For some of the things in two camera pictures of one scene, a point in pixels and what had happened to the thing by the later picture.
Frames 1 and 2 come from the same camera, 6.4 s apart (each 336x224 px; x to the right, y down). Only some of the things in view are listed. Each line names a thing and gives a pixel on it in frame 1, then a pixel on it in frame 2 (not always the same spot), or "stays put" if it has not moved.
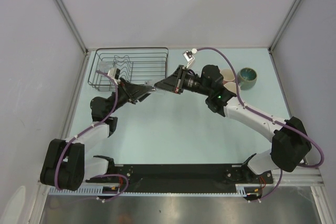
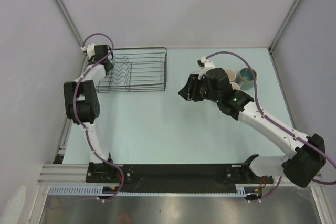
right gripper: x=175 y=82 to x=190 y=88
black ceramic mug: x=231 y=86 stays put
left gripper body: x=126 y=92 to x=111 y=66
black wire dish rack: x=136 y=65 stays put
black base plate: x=185 y=178 stays put
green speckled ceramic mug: x=247 y=78 stays put
